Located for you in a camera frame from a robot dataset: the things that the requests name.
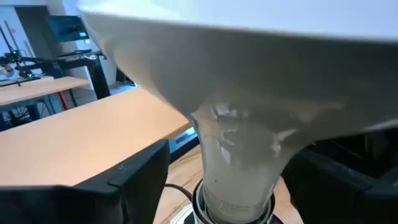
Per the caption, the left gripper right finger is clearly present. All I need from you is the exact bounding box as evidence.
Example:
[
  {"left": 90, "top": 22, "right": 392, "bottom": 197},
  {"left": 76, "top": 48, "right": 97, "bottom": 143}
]
[{"left": 281, "top": 148, "right": 398, "bottom": 224}]

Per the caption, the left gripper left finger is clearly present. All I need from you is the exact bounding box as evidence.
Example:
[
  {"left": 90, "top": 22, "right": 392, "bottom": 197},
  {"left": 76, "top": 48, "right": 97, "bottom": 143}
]
[{"left": 0, "top": 139, "right": 170, "bottom": 224}]

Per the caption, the white globe lightbulb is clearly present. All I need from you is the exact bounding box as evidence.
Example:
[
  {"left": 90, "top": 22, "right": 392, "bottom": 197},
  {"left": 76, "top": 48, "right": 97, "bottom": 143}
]
[{"left": 76, "top": 0, "right": 398, "bottom": 223}]

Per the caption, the tan wooden desk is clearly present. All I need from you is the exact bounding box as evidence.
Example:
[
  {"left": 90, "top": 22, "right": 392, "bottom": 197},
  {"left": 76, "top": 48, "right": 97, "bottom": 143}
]
[{"left": 0, "top": 86, "right": 191, "bottom": 187}]

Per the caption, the small tan desk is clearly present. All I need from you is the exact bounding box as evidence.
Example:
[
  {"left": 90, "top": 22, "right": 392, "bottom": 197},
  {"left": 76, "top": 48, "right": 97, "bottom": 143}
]
[{"left": 0, "top": 76, "right": 91, "bottom": 108}]

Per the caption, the black socket power cord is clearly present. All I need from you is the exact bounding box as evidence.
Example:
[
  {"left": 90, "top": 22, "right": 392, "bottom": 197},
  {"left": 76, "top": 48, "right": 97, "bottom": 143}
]
[{"left": 164, "top": 183, "right": 194, "bottom": 203}]

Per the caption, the black aluminium frame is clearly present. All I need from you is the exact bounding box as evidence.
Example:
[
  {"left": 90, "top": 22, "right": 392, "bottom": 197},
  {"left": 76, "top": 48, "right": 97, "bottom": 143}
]
[{"left": 167, "top": 136, "right": 201, "bottom": 164}]

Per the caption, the black standing desk frame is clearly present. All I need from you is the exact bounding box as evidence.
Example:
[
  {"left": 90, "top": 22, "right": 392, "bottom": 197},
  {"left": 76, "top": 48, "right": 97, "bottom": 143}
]
[{"left": 40, "top": 49, "right": 111, "bottom": 100}]

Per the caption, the dark wall monitor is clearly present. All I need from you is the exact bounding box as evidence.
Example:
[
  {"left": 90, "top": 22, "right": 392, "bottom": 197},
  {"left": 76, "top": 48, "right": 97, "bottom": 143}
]
[{"left": 46, "top": 15, "right": 91, "bottom": 43}]

